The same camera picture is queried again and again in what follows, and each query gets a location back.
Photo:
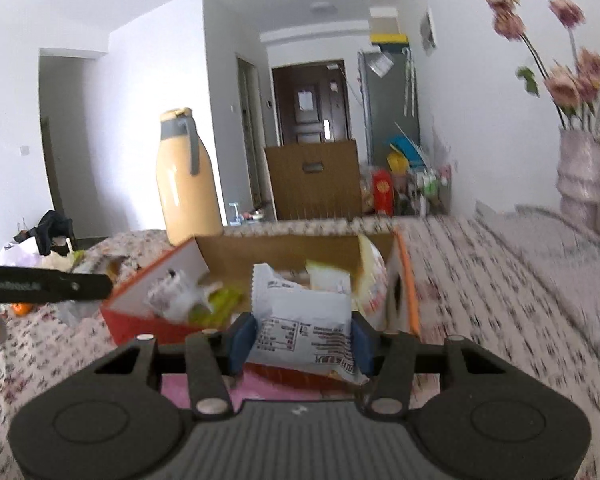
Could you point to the yellow flat box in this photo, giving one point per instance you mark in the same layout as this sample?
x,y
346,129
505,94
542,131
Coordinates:
x,y
389,38

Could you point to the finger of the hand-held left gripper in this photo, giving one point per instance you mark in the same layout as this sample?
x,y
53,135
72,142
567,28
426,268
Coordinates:
x,y
87,287

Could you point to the dried pink roses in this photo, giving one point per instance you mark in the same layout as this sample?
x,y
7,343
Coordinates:
x,y
562,87

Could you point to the grey quilted cloth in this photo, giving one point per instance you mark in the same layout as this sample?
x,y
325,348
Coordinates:
x,y
555,250

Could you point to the brown cardboard box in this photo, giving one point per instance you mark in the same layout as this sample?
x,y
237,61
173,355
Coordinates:
x,y
312,195

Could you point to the pink ribbed vase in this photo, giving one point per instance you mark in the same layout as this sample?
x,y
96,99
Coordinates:
x,y
580,175

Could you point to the blue plastic item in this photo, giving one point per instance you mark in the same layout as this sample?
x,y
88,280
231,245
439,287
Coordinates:
x,y
405,146

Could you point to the yellow thermos jug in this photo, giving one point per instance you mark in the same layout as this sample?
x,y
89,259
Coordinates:
x,y
187,195

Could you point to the grey refrigerator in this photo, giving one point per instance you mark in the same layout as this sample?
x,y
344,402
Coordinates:
x,y
387,110

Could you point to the red gift box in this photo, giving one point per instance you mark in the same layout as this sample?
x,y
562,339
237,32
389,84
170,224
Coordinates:
x,y
382,192

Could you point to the yellow bag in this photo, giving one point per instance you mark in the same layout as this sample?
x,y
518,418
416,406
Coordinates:
x,y
397,162

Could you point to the grey plastic bag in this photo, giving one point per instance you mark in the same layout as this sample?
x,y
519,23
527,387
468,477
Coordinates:
x,y
380,64

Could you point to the black bag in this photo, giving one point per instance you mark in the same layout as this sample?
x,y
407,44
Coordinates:
x,y
50,230

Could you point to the dark wooden door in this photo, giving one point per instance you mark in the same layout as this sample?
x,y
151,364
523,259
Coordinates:
x,y
290,110

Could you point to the red cardboard box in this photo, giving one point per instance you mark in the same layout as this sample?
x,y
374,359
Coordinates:
x,y
145,330

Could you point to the pale yellow fruit peel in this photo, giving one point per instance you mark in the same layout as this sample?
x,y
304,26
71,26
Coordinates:
x,y
60,260

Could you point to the pale green striped packet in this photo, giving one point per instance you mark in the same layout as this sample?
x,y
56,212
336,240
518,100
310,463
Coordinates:
x,y
372,272

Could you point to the pale yellow snack packet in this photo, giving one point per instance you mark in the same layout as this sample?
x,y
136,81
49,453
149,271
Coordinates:
x,y
330,276

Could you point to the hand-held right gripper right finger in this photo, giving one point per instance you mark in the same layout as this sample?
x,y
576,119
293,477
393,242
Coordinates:
x,y
363,347

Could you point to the long green snack packet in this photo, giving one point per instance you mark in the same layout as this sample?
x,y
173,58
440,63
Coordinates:
x,y
217,305

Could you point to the pink snack packet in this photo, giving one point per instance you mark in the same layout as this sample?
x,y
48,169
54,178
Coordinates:
x,y
180,392

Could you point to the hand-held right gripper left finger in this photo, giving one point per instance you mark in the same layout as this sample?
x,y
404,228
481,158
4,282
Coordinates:
x,y
242,344

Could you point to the white purple plastic bag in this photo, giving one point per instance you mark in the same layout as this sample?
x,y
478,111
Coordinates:
x,y
20,255

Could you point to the white snack packet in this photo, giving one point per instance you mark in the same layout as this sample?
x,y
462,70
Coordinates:
x,y
300,320
172,295

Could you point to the orange fruit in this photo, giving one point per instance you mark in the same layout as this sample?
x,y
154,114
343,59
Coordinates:
x,y
21,309

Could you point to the beige storage box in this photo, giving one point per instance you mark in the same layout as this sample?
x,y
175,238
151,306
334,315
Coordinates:
x,y
382,20

